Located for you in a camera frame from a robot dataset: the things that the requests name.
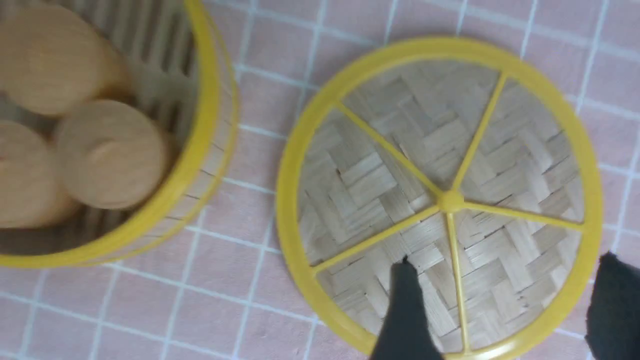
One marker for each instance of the yellow woven steamer lid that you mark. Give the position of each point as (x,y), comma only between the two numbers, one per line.
(464,159)

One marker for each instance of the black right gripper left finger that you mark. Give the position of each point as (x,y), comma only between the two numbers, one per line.
(405,334)

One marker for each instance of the yellow bamboo steamer basket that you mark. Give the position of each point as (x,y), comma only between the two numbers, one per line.
(184,81)

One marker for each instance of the tan toy bun left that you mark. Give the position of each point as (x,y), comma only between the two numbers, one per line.
(31,192)

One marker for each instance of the tan toy bun middle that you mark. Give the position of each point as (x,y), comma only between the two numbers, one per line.
(110,155)

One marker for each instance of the tan toy bun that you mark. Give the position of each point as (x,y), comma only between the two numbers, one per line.
(31,192)
(110,155)
(52,61)

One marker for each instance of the pink checkered tablecloth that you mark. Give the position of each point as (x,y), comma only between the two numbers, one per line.
(220,289)

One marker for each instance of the tan toy bun upper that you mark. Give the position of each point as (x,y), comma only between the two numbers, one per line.
(52,61)

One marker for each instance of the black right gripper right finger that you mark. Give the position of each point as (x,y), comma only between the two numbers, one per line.
(613,315)

